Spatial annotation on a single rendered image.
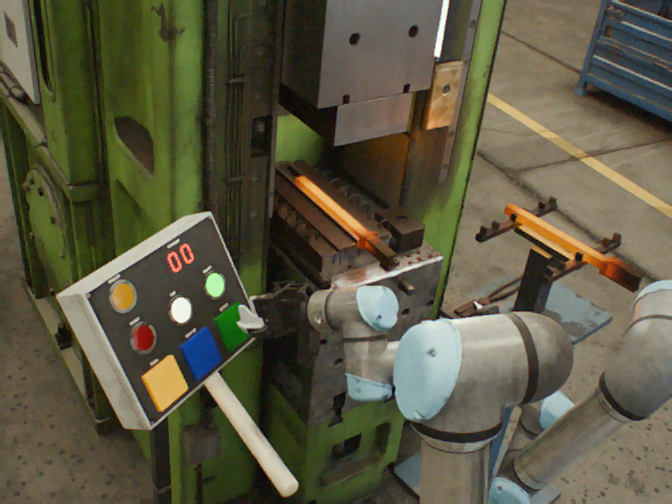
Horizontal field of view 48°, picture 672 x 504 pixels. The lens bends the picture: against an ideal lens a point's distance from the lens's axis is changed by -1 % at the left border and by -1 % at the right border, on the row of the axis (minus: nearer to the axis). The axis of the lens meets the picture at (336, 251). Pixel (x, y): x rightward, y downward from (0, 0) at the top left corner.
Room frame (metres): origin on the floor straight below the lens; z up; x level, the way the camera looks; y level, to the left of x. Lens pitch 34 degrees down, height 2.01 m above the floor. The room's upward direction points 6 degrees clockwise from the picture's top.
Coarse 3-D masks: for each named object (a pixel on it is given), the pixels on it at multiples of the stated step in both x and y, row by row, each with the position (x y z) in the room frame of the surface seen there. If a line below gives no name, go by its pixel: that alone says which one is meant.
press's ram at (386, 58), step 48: (288, 0) 1.57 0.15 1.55; (336, 0) 1.47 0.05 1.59; (384, 0) 1.54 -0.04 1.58; (432, 0) 1.61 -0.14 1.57; (288, 48) 1.56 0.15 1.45; (336, 48) 1.47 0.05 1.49; (384, 48) 1.55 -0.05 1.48; (432, 48) 1.63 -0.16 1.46; (336, 96) 1.48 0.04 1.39; (384, 96) 1.56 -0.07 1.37
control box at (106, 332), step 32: (192, 224) 1.23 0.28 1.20; (128, 256) 1.13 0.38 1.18; (160, 256) 1.14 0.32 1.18; (224, 256) 1.25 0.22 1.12; (96, 288) 1.01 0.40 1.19; (160, 288) 1.10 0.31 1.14; (192, 288) 1.15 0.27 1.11; (224, 288) 1.20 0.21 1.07; (96, 320) 0.97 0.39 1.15; (128, 320) 1.02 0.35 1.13; (160, 320) 1.06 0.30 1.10; (192, 320) 1.11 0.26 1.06; (96, 352) 0.97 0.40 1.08; (128, 352) 0.98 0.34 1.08; (160, 352) 1.02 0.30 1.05; (224, 352) 1.12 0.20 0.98; (128, 384) 0.94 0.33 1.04; (192, 384) 1.03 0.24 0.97; (128, 416) 0.94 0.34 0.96; (160, 416) 0.95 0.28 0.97
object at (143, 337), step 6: (138, 330) 1.02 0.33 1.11; (144, 330) 1.02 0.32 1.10; (150, 330) 1.03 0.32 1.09; (138, 336) 1.01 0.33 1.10; (144, 336) 1.02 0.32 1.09; (150, 336) 1.02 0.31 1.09; (138, 342) 1.00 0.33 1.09; (144, 342) 1.01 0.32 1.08; (150, 342) 1.02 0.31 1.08; (138, 348) 0.99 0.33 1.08; (144, 348) 1.00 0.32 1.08
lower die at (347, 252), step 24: (312, 168) 1.89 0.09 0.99; (288, 192) 1.75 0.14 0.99; (336, 192) 1.78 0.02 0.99; (312, 216) 1.64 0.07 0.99; (360, 216) 1.67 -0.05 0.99; (288, 240) 1.61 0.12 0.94; (312, 240) 1.55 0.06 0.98; (336, 240) 1.55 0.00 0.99; (384, 240) 1.60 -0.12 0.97; (336, 264) 1.51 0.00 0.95; (360, 264) 1.56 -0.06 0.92
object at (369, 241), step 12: (300, 180) 1.79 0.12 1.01; (312, 192) 1.73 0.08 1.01; (324, 204) 1.68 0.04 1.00; (336, 204) 1.69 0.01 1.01; (336, 216) 1.64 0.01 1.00; (348, 216) 1.63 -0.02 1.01; (348, 228) 1.60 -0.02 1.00; (360, 228) 1.59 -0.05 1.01; (360, 240) 1.54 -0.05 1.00; (372, 240) 1.53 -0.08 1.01; (372, 252) 1.52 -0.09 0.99; (384, 252) 1.49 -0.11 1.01; (384, 264) 1.47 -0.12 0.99
